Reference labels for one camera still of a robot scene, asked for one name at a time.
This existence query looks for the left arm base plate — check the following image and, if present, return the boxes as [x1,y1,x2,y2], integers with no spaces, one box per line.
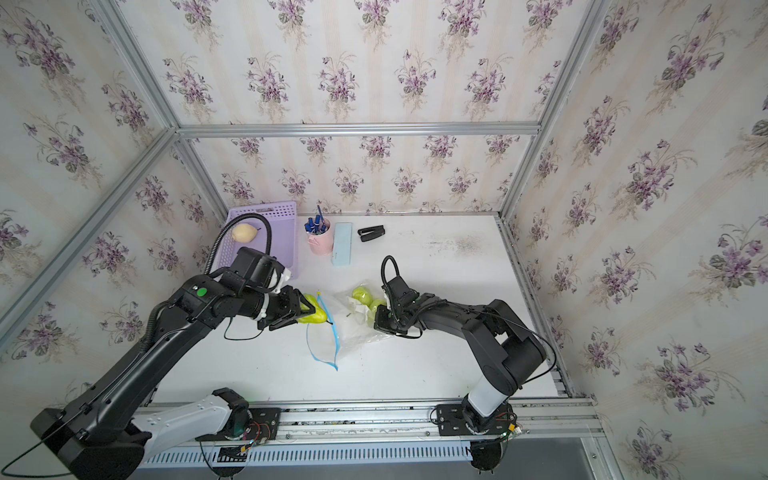
[195,408,282,444]

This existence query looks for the aluminium frame bars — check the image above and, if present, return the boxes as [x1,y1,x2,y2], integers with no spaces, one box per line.
[1,1,610,346]

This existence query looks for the blue pens bundle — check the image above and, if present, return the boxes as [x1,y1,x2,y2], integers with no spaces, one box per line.
[304,205,330,236]

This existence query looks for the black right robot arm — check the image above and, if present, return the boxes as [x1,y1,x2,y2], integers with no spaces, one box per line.
[373,255,557,434]

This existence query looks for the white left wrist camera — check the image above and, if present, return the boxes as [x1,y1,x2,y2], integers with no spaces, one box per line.
[274,268,292,292]

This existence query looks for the light blue flat case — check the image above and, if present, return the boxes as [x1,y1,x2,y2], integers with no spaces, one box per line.
[331,222,353,267]

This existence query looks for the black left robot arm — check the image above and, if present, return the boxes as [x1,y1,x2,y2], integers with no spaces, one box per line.
[30,212,316,479]

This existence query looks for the pink pen cup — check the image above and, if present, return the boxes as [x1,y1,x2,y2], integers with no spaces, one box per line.
[307,228,334,256]

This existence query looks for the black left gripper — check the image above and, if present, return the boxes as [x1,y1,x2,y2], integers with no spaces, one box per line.
[239,284,319,329]

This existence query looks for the clear zip-top bag blue seal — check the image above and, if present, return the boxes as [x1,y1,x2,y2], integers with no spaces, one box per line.
[304,281,397,372]

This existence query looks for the purple plastic basket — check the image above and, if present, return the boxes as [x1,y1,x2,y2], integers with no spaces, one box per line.
[212,201,299,278]

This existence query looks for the black stapler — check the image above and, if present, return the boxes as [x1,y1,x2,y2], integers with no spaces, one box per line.
[357,225,386,243]

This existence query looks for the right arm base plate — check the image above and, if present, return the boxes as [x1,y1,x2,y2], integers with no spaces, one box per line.
[429,402,521,437]

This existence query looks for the green pear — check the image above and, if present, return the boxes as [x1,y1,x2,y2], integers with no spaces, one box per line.
[367,298,388,320]
[297,294,329,324]
[351,286,374,306]

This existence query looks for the aluminium mounting rail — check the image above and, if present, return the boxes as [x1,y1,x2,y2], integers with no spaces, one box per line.
[138,398,622,479]

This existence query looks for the yellow pear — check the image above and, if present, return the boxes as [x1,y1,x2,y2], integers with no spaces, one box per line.
[231,222,259,244]

